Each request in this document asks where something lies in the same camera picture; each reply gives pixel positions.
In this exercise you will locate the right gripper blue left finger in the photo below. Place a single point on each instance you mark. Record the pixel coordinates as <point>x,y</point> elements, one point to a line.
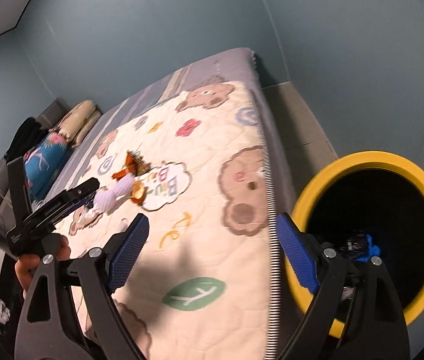
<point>123,249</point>

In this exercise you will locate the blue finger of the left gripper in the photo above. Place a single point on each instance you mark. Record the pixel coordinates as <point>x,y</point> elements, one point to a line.
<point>77,194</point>

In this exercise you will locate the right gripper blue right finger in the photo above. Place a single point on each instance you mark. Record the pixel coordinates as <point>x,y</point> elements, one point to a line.
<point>297,249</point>

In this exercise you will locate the white foam fruit net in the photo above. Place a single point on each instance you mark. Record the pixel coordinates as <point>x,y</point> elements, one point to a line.
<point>105,200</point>

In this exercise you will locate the yellow rimmed trash bin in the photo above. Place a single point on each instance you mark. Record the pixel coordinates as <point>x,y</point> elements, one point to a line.
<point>381,195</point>

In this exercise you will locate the blue floral folded blanket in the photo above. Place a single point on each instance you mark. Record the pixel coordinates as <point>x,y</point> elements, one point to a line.
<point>44,163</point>

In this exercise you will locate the dark grey bed headboard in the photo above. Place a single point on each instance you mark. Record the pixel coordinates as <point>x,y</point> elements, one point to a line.
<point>47,120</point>

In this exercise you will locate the grey striped bed sheet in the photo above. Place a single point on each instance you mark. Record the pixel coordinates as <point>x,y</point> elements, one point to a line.
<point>197,82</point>

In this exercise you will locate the orange peel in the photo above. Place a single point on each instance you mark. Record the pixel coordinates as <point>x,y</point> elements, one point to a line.
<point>138,193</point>

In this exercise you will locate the beige folded blanket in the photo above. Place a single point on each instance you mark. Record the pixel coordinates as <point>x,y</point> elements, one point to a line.
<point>78,122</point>

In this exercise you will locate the black clothing pile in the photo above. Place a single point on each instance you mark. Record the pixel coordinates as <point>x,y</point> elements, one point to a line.
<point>29,134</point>

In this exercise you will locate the cream cartoon bear quilt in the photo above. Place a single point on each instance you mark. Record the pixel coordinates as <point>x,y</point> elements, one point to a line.
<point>182,213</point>

